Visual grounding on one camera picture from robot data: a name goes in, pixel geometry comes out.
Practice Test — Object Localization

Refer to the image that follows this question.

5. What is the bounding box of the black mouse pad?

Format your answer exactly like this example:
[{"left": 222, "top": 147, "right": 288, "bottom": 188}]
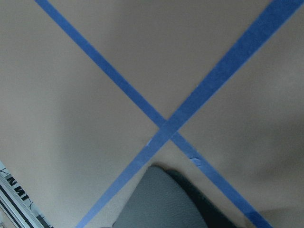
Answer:
[{"left": 113, "top": 165, "right": 236, "bottom": 228}]

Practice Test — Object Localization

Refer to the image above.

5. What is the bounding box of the aluminium frame post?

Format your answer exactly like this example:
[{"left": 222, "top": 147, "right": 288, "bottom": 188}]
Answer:
[{"left": 0, "top": 163, "right": 53, "bottom": 228}]

